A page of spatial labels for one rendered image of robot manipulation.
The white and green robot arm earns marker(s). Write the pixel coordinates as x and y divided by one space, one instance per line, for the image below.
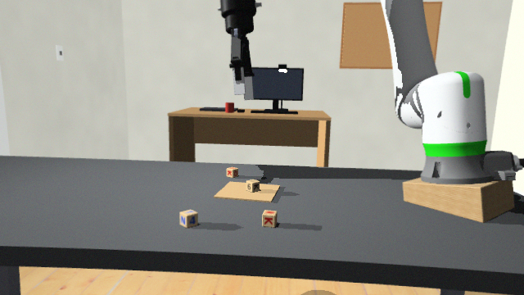
452 105

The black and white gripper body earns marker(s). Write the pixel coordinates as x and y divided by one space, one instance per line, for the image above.
239 20

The tan flat mat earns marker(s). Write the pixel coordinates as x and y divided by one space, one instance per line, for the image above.
237 191

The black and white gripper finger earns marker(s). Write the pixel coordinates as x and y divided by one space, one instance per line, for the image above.
237 50
248 74

